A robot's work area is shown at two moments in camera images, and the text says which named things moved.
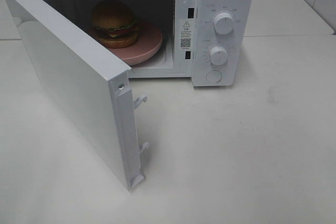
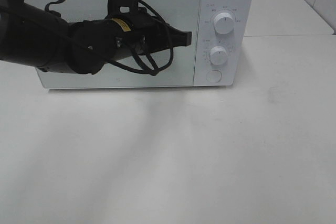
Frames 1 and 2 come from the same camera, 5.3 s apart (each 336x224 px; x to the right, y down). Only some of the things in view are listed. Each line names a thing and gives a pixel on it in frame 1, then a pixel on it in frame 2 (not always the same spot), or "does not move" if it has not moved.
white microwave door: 97,82 → 179,6
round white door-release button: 213,76 does not move
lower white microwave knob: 218,55 does not move
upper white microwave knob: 223,23 does not move
